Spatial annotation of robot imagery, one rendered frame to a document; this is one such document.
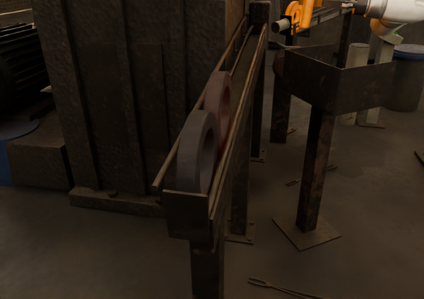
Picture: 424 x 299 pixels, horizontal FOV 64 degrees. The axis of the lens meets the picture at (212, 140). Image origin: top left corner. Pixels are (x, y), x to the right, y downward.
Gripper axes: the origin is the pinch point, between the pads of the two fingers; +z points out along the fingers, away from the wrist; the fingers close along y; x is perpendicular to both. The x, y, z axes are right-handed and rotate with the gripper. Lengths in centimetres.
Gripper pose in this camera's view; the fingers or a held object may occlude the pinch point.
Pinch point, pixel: (308, 0)
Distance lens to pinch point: 140.1
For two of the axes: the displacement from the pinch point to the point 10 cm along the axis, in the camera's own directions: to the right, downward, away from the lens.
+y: 2.0, -4.6, 8.6
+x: 0.4, -8.8, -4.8
